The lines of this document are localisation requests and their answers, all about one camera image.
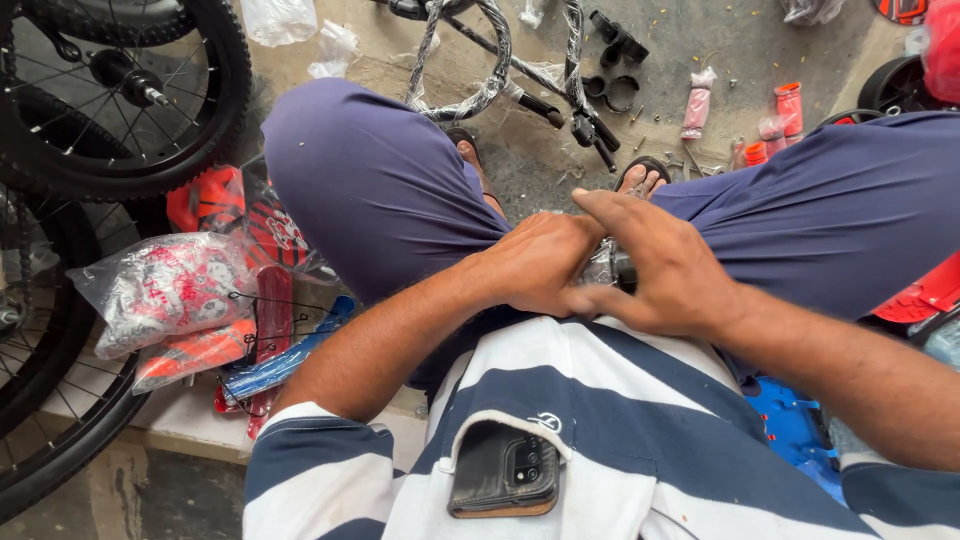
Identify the navy blue trousers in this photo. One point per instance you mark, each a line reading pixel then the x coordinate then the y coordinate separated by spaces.
pixel 375 187

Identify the person's left hand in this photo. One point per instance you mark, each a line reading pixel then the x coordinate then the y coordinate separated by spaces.
pixel 532 262

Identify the small black training wheel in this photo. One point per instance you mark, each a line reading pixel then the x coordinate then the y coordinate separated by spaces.
pixel 896 86
pixel 847 116

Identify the blue plastic part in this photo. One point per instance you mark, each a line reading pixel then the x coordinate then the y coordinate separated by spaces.
pixel 791 435

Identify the orange black part in plastic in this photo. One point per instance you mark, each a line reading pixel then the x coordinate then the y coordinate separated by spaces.
pixel 210 199

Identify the black brake lever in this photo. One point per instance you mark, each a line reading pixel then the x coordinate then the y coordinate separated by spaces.
pixel 592 135

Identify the orange part in plastic bag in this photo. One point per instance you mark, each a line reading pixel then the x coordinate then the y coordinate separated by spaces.
pixel 195 352

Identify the person's left foot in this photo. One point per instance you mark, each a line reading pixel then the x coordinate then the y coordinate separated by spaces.
pixel 472 161

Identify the white red printed saddle bag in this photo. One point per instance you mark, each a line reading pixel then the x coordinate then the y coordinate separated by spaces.
pixel 169 289

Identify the red black printed panel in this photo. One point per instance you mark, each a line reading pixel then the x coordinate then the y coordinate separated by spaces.
pixel 281 229

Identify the pink orange grip in plastic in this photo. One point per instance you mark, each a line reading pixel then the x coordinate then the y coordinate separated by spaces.
pixel 772 135

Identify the plastic wrapped black bar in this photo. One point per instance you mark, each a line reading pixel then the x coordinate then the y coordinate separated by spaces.
pixel 574 52

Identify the black sandal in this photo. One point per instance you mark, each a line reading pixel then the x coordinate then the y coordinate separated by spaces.
pixel 645 161
pixel 459 135

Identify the small clear plastic scrap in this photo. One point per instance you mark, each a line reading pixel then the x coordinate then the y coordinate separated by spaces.
pixel 531 13

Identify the black spoked bicycle wheel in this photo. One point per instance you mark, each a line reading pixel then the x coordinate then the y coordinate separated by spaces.
pixel 225 97
pixel 71 300
pixel 90 442

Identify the clear plastic bag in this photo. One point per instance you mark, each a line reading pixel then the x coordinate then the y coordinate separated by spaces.
pixel 810 9
pixel 277 21

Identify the person's left fingers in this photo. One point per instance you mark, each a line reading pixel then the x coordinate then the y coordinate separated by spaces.
pixel 577 259

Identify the crumpled clear plastic scrap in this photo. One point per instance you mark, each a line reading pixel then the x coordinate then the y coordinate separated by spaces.
pixel 334 49

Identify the person's right foot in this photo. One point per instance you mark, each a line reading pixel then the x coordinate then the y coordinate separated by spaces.
pixel 639 180

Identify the blue white striped shirt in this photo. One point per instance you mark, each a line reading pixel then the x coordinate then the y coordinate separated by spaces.
pixel 637 450

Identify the metal spanner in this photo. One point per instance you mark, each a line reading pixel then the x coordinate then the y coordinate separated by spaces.
pixel 694 161

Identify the person's right hand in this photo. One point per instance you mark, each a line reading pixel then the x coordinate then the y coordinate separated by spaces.
pixel 675 277

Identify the person's foot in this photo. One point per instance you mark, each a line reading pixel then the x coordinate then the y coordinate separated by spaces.
pixel 639 180
pixel 472 161

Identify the pink grip in plastic bag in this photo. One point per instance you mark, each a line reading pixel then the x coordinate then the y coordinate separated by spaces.
pixel 697 105

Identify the red plastic fender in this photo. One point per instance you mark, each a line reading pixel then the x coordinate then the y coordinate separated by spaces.
pixel 274 315

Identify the black clamp bracket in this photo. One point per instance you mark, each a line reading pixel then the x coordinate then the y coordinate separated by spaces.
pixel 619 37

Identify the red orange plastic part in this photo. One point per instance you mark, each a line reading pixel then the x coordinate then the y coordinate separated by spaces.
pixel 900 9

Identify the blue plastic fender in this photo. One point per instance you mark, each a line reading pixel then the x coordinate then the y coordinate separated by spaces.
pixel 289 364

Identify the phone in black leather case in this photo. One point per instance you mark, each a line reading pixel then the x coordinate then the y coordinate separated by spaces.
pixel 495 476

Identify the red part in plastic bag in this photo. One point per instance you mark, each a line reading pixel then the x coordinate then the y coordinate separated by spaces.
pixel 943 52

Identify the black bicycle tyre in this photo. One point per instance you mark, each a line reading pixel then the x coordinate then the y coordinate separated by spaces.
pixel 150 26

